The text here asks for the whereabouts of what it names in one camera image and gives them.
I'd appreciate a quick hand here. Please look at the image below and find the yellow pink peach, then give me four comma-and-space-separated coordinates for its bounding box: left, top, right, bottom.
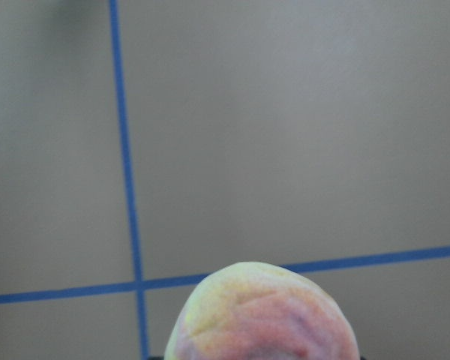
164, 262, 361, 359

